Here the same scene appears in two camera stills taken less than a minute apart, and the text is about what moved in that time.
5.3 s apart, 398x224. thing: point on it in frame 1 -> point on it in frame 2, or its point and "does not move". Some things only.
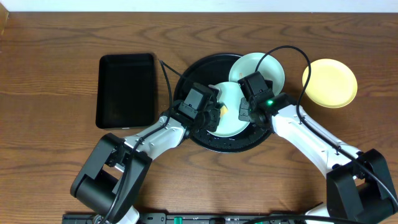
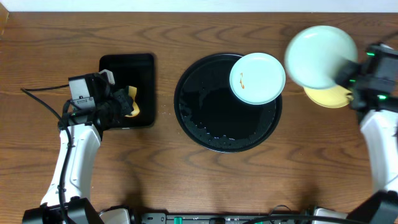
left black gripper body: (212, 117) -> (123, 101)
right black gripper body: (245, 114) -> (351, 78)
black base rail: (235, 218) does not move
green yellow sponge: (223, 111) -> (132, 91)
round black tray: (214, 70) does not move
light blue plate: (230, 125) -> (314, 54)
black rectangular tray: (125, 93) does not move
